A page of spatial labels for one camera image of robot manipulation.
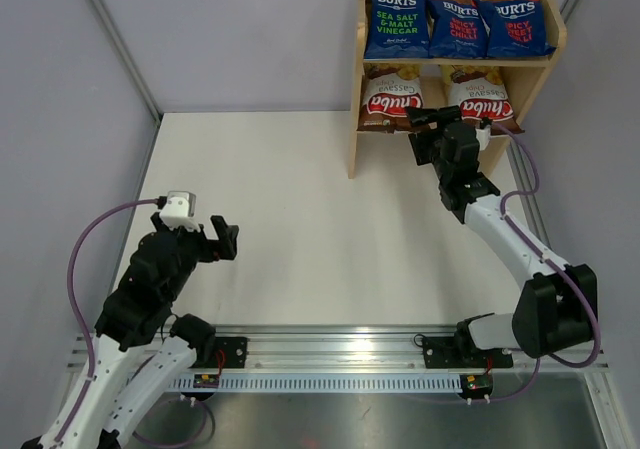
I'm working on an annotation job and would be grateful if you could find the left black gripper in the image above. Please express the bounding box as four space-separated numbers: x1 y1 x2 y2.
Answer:
152 212 238 302

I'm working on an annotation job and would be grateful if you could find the large Chuba cassava chips bag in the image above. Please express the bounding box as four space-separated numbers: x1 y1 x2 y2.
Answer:
441 65 522 134

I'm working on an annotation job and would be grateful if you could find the blue Burts chilli bag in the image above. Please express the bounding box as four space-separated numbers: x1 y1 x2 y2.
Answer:
473 0 555 59
427 0 488 59

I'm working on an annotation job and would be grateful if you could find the blue Burts sea salt bag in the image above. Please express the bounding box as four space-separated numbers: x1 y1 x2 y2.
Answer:
364 0 430 60

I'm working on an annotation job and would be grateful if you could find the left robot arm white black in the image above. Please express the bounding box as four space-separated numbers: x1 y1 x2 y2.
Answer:
23 213 239 448

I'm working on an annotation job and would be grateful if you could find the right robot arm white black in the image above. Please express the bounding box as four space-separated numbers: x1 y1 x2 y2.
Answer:
405 106 602 369

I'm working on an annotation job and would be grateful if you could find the wooden two-tier shelf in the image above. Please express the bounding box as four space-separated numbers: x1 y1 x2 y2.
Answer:
347 0 567 179

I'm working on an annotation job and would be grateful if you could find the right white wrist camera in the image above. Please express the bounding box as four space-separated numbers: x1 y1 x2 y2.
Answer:
475 117 492 152

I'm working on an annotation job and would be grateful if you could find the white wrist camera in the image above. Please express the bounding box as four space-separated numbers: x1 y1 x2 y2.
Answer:
475 117 492 152
159 191 200 232

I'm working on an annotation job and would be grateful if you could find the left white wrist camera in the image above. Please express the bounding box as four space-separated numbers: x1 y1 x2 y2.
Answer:
159 191 200 232

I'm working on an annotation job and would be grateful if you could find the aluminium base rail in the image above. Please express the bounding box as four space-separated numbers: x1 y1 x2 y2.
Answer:
67 324 611 395

